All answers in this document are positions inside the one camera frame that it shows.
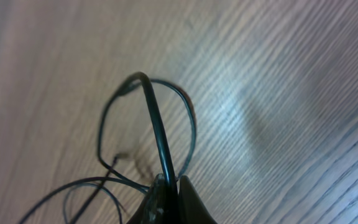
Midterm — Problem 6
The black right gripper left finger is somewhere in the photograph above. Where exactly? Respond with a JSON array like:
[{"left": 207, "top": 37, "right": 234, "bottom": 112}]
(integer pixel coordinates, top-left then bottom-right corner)
[{"left": 127, "top": 174, "right": 167, "bottom": 224}]

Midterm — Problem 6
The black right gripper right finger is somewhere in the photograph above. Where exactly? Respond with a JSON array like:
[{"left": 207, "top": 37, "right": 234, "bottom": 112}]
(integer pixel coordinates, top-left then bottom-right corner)
[{"left": 178, "top": 175, "right": 217, "bottom": 224}]

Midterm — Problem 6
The black USB-C cable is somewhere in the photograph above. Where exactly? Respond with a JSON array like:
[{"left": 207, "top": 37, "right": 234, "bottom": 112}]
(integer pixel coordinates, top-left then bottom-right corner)
[{"left": 17, "top": 71, "right": 198, "bottom": 224}]

